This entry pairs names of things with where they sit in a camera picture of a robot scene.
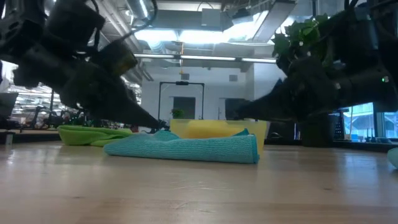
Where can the small background plant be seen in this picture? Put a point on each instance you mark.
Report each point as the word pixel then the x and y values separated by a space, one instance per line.
pixel 178 113

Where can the black leaning panel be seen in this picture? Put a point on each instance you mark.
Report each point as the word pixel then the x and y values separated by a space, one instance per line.
pixel 280 130

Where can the green microfiber towel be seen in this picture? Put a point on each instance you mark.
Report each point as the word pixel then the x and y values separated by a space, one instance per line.
pixel 84 135

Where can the yellow microfiber towel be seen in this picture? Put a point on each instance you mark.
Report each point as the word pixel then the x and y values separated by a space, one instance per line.
pixel 205 129

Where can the potted green plant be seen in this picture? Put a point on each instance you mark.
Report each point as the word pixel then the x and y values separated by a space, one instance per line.
pixel 298 34

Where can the black rig frame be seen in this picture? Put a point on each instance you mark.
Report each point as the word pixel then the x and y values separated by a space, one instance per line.
pixel 181 83

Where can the yellow translucent plastic bin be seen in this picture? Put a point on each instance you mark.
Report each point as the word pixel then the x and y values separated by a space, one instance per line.
pixel 180 127

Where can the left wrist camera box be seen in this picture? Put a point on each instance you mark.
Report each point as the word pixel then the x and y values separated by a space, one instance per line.
pixel 116 57

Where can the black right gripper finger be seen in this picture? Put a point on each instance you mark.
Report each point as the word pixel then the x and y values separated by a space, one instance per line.
pixel 264 109

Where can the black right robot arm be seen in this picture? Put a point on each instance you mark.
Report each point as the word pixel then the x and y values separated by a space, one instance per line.
pixel 367 46

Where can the black background screen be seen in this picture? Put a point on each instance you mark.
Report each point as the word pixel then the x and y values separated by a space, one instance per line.
pixel 230 104

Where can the black background monitor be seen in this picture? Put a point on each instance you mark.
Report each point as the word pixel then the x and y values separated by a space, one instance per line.
pixel 7 105

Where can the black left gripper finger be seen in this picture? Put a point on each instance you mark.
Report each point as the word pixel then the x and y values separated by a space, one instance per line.
pixel 133 115

